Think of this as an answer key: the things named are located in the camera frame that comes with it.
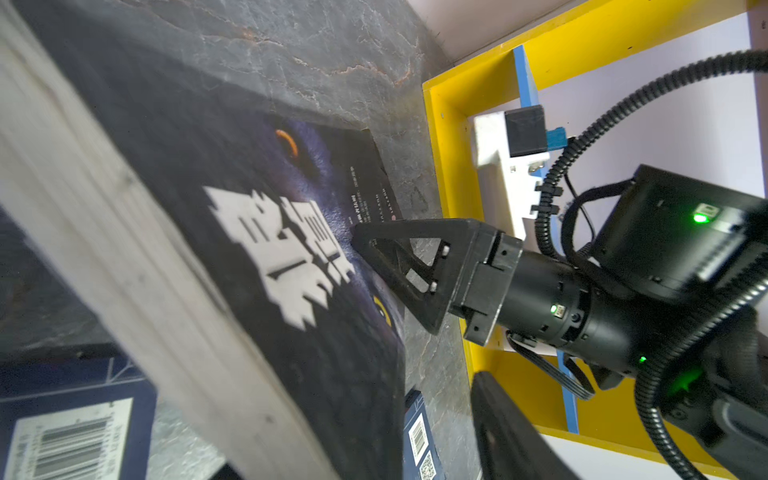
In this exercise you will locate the blue book lower right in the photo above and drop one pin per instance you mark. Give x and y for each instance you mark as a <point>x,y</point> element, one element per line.
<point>420,457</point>

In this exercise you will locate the blue book lower left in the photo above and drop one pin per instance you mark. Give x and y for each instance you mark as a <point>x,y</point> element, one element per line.
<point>78,418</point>

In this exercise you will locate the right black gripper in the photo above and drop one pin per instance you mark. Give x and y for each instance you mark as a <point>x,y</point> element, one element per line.
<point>469,276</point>

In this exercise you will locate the blue book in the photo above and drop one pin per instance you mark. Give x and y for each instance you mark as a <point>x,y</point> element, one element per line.
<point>420,457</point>
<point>78,418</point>

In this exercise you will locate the black wolf-eyes book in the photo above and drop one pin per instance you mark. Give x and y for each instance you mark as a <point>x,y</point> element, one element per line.
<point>191,171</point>

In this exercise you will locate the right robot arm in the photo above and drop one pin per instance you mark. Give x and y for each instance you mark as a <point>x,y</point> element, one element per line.
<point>656,278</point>

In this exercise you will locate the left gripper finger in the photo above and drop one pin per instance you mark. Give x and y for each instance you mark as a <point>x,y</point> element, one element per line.
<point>508,444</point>

